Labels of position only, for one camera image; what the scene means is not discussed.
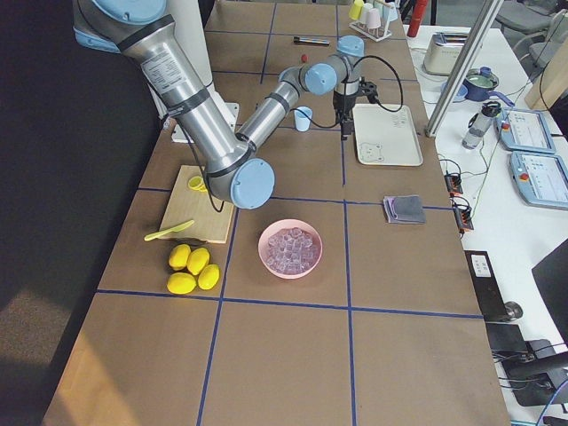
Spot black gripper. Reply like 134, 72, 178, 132
333, 77, 378, 141

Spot steel muddler black tip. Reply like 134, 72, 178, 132
293, 35, 330, 46

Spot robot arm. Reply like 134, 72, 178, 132
73, 1, 364, 209

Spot light blue plastic cup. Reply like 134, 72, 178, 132
294, 106, 312, 132

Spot white cup rack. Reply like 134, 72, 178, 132
348, 0, 398, 42

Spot white cup on rack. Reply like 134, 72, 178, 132
364, 8, 382, 30

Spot yellow cup on rack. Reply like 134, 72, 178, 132
349, 0, 365, 21

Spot pink bowl of ice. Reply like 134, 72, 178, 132
257, 219, 323, 280

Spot cream bear tray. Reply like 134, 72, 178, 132
352, 104, 423, 167

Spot grey folded cloth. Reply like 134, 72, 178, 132
383, 195, 426, 225

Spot blue bowl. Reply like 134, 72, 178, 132
453, 84, 469, 103

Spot clear water bottle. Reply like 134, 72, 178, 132
461, 100, 501, 149

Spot blue saucepan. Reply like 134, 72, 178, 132
463, 67, 515, 107

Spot red bottle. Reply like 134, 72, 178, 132
406, 0, 429, 38

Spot lemon slices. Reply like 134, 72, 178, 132
187, 176, 208, 193

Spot wooden cutting board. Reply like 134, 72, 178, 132
160, 165, 233, 244

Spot yellow plastic knife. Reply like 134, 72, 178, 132
144, 219, 194, 241

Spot yellow lemon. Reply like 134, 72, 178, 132
186, 248, 210, 275
167, 272, 197, 295
197, 264, 221, 290
168, 244, 192, 271

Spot aluminium frame post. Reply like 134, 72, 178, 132
425, 0, 504, 138

